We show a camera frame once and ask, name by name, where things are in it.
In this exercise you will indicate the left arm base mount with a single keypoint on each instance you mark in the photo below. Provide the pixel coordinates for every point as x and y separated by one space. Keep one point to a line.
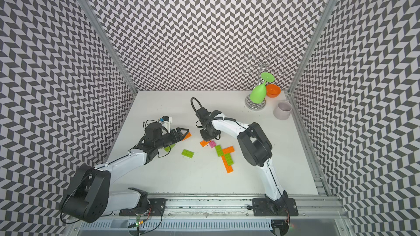
145 205

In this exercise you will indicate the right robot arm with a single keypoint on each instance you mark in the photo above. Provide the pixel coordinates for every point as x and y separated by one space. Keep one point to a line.
256 149

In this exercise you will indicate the pink lego cube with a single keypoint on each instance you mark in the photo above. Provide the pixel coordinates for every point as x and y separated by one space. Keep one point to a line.
212 144

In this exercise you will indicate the orange plastic bowl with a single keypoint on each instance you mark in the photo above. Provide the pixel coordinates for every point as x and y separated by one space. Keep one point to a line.
272 90

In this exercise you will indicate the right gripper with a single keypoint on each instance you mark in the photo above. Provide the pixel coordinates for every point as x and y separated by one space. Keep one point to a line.
208 133

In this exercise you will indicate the green lego brick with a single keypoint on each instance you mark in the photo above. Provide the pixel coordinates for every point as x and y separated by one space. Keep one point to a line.
219 150
228 159
187 153

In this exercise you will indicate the green plastic wine glass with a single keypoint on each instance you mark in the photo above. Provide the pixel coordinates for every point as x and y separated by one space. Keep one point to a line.
258 94

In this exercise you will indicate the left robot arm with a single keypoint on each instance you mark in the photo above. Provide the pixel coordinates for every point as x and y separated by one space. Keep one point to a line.
88 196

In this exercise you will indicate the grey cup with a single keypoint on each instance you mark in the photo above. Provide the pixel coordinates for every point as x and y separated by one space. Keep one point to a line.
283 110

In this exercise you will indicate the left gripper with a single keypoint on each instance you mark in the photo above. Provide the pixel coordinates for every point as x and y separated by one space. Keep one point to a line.
179 135

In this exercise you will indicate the orange lego brick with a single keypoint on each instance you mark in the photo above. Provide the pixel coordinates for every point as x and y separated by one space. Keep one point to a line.
204 143
228 168
228 150
187 136

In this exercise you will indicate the aluminium front rail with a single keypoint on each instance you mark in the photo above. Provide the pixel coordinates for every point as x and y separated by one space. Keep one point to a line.
312 214

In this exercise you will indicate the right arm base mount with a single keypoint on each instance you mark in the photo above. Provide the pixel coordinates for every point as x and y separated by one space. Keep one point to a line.
265 207

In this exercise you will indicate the green lego plate left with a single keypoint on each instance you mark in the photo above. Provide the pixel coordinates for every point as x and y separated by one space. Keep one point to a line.
168 148

